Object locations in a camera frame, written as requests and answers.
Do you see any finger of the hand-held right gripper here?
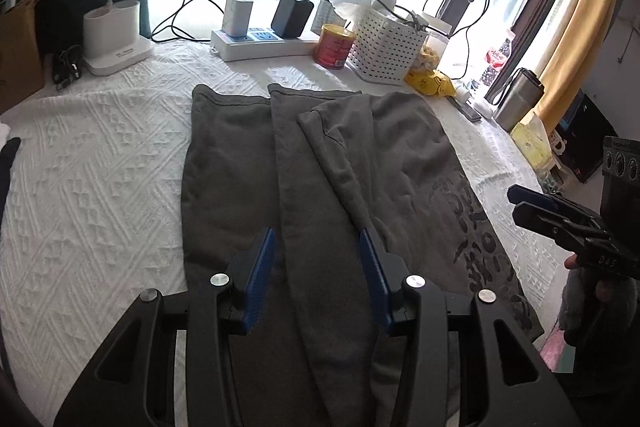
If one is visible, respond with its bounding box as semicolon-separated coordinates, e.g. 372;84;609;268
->
507;184;601;223
512;202;608;254

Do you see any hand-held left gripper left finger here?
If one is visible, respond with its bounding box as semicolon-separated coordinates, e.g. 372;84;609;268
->
52;227;276;427

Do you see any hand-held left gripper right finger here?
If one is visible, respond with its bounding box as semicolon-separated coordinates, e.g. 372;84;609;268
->
359;227;583;427

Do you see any dark grey t-shirt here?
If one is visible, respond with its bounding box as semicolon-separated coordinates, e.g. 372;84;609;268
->
181;83;546;427

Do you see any person's right hand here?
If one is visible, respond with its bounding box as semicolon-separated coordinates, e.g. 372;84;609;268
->
557;254;621;348

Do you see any yellow tissue box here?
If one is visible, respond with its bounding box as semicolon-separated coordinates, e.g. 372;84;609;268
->
511;113;551;172

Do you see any white printed mug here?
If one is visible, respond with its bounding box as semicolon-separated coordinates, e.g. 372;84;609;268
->
545;129;568;168

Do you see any black printed box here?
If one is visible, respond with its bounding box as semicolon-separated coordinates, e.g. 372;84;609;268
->
557;89;616;182

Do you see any steel tumbler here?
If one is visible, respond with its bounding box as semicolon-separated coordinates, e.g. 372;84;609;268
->
492;68;545;132

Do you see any black remote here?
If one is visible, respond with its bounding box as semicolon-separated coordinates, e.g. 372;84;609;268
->
450;97;483;122

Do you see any red label bottle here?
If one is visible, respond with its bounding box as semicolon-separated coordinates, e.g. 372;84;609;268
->
480;29;516;82

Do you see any yellow snack bag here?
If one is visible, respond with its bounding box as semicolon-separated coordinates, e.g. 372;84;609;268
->
404;69;458;98

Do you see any clear snack jar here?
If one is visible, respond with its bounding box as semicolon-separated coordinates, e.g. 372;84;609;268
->
410;19;453;78

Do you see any yellow curtain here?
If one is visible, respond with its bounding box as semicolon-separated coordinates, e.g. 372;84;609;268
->
537;0;626;132

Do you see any white textured blanket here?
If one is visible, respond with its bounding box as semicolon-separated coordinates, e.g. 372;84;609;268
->
0;37;576;427

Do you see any white perforated basket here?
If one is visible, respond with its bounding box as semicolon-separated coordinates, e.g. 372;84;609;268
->
347;2;431;86

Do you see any white power strip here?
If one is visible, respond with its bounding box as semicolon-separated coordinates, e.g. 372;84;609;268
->
210;27;321;62

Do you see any red can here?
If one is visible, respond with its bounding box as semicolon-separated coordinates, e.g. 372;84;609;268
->
314;24;357;70

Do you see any white charger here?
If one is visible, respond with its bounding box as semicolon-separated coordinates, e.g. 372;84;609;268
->
222;0;251;38

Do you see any black charger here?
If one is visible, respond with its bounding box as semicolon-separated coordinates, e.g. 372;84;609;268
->
271;0;315;40

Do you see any dark cloth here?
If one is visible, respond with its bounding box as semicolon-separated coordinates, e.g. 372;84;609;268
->
0;137;22;228

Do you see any white desk lamp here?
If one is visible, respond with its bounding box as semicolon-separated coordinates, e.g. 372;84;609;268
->
82;0;153;76

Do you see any cardboard box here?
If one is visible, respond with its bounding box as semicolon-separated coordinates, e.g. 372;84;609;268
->
0;0;46;115

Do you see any black hanging cable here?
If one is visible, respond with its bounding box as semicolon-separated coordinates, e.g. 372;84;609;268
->
425;0;493;80

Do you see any black coiled cable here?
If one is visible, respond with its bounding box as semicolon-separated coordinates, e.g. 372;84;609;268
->
52;44;86;92

